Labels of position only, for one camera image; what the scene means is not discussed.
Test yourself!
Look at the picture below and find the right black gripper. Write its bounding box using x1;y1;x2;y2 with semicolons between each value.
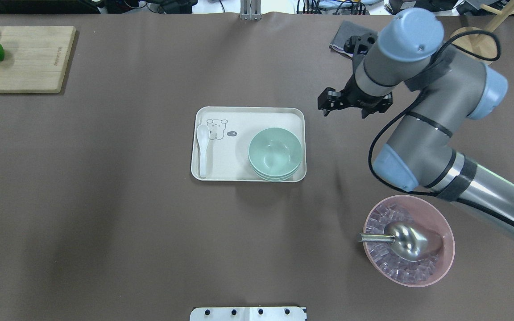
317;32;393;118

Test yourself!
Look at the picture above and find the green bowl end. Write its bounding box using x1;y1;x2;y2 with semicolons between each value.
248;128;304;172

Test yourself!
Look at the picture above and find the green bowl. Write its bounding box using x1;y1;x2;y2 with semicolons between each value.
251;165;301;177
260;176;292;181

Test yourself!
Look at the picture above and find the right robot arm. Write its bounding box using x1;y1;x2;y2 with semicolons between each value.
318;8;514;238

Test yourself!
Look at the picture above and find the grey folded cloth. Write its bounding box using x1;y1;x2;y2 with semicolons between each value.
330;21;377;59

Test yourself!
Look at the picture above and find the green bowl on tray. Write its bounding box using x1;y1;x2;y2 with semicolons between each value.
260;176;292;181

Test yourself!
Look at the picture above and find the cream serving tray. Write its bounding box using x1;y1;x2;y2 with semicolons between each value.
191;106;307;183

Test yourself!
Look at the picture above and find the white ceramic spoon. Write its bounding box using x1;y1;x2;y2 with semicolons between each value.
196;123;210;178

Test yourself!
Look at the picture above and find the wooden mug tree stand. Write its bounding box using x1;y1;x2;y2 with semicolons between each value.
448;0;514;65

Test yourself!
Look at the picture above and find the metal scoop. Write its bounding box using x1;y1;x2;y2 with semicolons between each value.
356;221;443;262

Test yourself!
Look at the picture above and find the pink bowl with ice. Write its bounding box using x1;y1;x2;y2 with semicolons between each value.
362;195;455;287

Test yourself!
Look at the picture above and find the wooden cutting board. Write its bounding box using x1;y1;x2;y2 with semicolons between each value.
0;26;76;94

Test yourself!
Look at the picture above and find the aluminium frame post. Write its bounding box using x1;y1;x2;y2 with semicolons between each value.
240;0;261;21

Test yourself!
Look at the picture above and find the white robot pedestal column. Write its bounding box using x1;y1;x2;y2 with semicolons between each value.
189;305;308;321

